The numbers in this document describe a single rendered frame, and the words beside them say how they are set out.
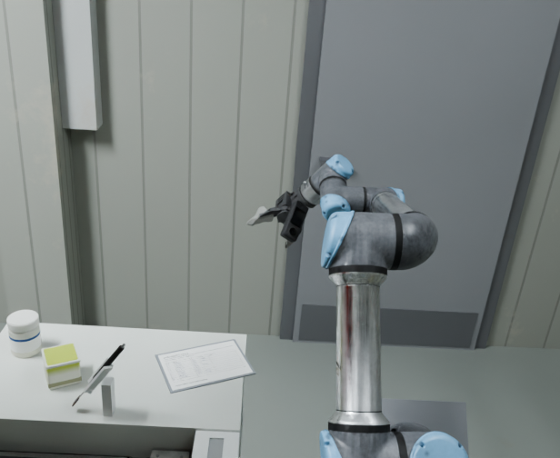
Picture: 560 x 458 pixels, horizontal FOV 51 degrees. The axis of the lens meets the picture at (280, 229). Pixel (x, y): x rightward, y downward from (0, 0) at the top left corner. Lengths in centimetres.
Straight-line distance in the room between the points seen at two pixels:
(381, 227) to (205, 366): 58
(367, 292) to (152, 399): 56
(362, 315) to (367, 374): 11
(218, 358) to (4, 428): 49
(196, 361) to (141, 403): 18
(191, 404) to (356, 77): 175
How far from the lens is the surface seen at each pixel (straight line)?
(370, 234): 115
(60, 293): 304
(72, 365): 143
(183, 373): 146
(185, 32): 272
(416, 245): 118
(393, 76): 273
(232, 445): 130
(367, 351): 114
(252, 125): 277
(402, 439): 117
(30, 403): 144
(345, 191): 155
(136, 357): 152
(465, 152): 291
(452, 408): 141
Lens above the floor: 188
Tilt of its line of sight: 25 degrees down
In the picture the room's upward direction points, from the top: 5 degrees clockwise
